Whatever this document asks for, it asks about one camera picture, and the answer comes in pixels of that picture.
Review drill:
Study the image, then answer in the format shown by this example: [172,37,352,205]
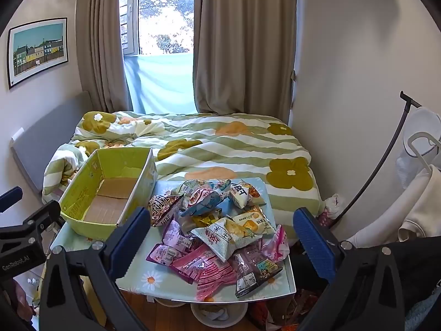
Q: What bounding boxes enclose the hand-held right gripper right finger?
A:
[293,207,407,331]

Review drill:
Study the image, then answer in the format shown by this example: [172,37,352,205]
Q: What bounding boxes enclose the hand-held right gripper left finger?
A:
[39,206,152,331]

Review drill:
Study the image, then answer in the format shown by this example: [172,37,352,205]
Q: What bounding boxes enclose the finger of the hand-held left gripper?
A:
[0,186,23,212]
[0,199,62,238]

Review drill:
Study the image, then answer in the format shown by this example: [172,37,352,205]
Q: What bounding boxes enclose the zebra striped snack bag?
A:
[148,194,184,227]

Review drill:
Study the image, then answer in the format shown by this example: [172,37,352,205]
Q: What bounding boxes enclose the green cardboard box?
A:
[58,147,158,242]

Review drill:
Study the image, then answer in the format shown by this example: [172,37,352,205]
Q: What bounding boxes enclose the pile of snack packets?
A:
[146,178,292,300]

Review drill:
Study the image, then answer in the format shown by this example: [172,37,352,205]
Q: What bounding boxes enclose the crumpled white tissue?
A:
[323,194,346,218]

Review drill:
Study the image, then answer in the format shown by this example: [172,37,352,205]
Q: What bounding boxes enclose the daisy print tablecloth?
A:
[50,177,297,299]

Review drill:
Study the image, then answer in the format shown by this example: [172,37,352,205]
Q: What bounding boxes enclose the grey padded headboard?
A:
[10,90,92,192]

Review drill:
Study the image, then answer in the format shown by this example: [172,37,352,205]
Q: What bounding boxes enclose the heap of colourful wrappers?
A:
[246,276,331,331]

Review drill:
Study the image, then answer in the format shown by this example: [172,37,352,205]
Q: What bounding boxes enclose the white bowl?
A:
[190,301,247,331]

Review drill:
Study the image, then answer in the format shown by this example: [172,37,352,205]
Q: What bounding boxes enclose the dark clothing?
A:
[389,236,441,318]

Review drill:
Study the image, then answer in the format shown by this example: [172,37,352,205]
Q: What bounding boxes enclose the white garment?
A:
[345,167,441,249]

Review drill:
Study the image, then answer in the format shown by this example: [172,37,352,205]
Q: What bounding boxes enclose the floral striped blanket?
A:
[41,110,322,240]

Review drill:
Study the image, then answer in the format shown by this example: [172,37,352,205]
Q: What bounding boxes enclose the teal fuzzy cloth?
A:
[405,297,441,331]

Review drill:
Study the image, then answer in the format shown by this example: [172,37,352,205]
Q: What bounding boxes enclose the white clothes hanger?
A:
[407,132,438,173]

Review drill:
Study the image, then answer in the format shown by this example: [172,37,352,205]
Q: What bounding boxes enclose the framed houses picture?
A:
[7,17,68,90]

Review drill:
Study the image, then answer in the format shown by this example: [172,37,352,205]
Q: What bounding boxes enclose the light blue window cloth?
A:
[123,53,198,114]

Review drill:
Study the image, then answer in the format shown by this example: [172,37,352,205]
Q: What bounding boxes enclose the beige curtain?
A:
[76,0,133,114]
[193,0,297,125]

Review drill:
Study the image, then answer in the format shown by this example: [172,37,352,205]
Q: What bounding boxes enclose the black lamp stand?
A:
[331,90,423,230]

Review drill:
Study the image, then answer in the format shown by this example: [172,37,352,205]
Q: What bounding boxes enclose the window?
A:
[119,0,196,56]

